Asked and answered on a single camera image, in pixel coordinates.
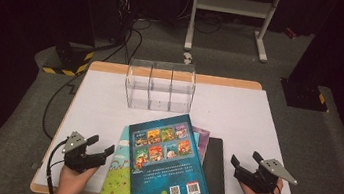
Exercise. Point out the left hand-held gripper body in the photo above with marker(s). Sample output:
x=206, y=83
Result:
x=79, y=158

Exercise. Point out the black notebook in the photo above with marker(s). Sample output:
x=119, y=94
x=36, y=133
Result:
x=217, y=170

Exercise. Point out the black yellow striped stand base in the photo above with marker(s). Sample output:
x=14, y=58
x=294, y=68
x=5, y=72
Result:
x=70, y=61

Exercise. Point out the person's left hand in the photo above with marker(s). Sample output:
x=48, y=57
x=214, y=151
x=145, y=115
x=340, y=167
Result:
x=72, y=186

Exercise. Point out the small red object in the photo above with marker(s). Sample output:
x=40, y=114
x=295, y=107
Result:
x=290, y=33

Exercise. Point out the purple book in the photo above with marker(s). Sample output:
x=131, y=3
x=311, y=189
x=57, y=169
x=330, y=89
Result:
x=203, y=141

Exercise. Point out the small white floor fitting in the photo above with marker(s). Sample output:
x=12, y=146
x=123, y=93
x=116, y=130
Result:
x=187, y=58

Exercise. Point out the light blue animal picture book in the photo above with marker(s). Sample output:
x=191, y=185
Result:
x=115, y=178

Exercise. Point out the dark computer equipment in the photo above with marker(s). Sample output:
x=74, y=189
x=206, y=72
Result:
x=125, y=0

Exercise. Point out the clear acrylic book rack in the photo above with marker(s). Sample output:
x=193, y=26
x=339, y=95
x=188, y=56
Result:
x=160, y=88

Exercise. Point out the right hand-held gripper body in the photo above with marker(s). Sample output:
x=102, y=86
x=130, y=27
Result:
x=259, y=181

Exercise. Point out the white metal stand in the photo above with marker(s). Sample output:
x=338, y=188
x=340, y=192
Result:
x=232, y=5

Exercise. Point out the dark blue picture book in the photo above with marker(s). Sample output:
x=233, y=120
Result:
x=163, y=173

